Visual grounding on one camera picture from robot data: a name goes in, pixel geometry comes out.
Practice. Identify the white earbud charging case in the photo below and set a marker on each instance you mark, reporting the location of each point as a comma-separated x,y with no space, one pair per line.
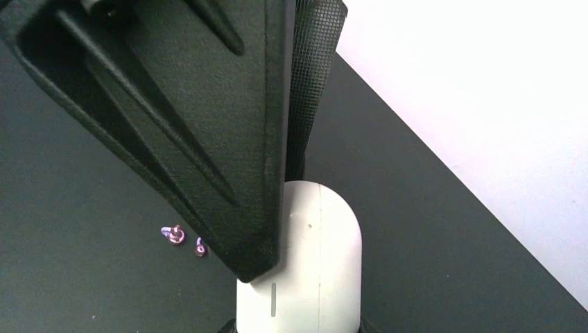
316,286

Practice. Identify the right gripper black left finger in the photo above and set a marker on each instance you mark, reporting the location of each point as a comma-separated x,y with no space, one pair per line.
191,95

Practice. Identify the purple earbud one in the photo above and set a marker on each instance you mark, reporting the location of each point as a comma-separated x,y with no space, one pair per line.
174,234
200,248

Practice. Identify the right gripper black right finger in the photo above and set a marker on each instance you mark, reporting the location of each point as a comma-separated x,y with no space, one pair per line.
317,29

